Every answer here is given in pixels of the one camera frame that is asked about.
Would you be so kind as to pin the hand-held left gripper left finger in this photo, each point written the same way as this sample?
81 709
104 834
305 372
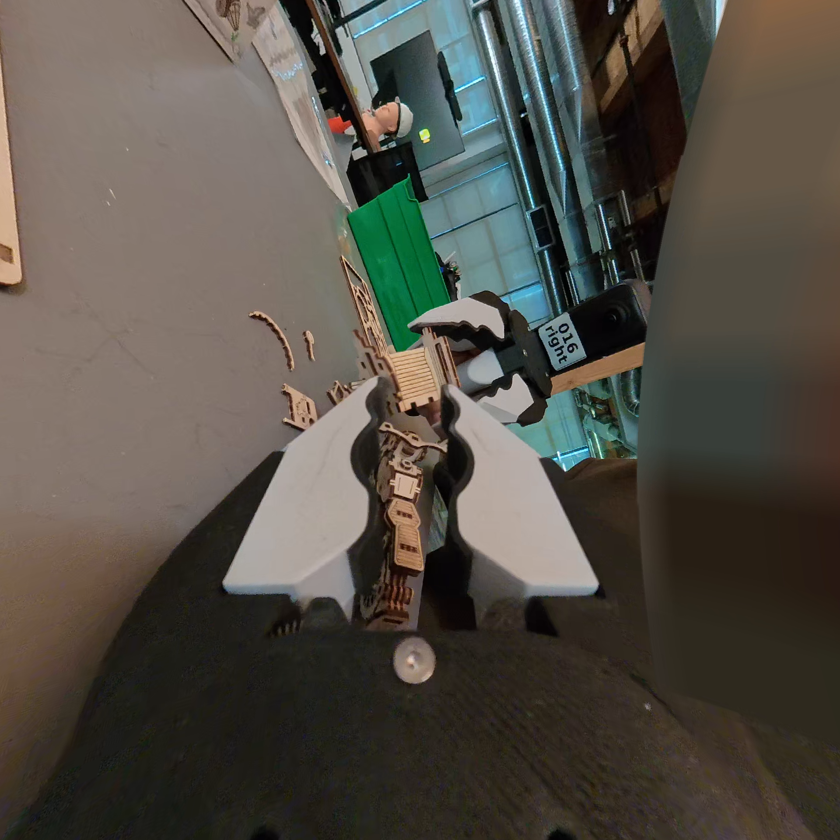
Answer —
308 512

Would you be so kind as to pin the wooden beam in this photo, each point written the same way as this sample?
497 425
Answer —
597 371

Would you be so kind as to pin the plain wooden sheet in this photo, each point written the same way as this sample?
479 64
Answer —
8 197

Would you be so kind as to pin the small wooden frame piece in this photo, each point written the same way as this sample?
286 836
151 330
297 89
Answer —
340 394

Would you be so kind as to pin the key-shaped wooden piece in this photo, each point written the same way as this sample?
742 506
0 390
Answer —
308 341

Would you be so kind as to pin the black box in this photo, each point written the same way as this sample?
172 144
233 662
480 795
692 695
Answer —
384 174

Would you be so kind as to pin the curved toothed wooden piece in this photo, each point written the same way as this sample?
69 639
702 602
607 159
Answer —
279 338

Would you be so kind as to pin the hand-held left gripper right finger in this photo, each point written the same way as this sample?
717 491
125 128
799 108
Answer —
525 525

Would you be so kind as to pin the instruction booklet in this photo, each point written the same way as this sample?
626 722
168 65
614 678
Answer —
226 23

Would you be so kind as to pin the wooden truck model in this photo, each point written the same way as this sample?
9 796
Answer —
403 525

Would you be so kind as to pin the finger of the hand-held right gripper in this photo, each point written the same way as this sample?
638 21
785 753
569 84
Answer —
485 374
453 315

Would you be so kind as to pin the green plastic bin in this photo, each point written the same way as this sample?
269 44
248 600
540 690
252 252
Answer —
394 262

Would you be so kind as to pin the mannequin head with white cap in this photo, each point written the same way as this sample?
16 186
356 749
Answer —
394 118

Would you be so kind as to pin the orange object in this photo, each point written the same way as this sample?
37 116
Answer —
341 124

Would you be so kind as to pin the leftover wooden frame sheet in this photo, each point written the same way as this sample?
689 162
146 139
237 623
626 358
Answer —
361 308

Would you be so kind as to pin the flat instruction paper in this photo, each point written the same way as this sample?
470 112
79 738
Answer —
302 98

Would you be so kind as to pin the dark monitor screen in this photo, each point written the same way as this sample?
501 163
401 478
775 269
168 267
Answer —
410 72

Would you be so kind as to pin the black camera bar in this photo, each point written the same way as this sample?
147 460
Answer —
448 85

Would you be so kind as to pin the grey desk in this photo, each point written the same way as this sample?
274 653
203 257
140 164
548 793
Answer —
131 426

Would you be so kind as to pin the long wooden table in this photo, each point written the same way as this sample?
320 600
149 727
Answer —
341 72

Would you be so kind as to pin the silver ventilation duct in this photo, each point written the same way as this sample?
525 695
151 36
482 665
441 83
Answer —
525 131

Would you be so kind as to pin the small wooden panel piece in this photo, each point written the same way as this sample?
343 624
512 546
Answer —
300 410

